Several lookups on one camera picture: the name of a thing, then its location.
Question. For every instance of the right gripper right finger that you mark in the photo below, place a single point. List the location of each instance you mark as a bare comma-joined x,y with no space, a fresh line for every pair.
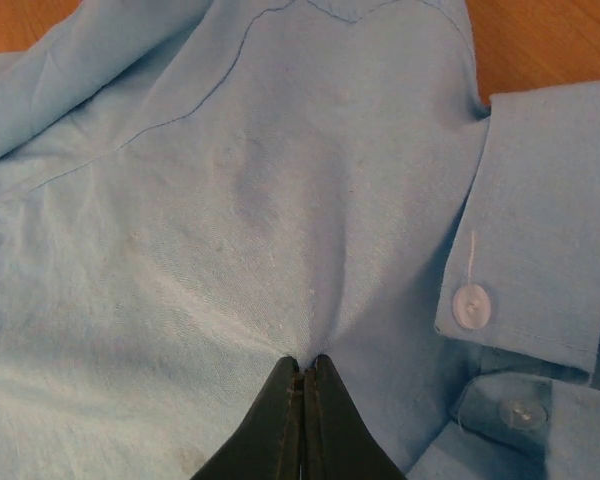
337,443

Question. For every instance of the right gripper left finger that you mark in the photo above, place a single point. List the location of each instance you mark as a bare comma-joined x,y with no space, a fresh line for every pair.
268,442

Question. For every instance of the light blue shirt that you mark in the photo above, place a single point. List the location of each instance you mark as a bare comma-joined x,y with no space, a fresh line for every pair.
192,190

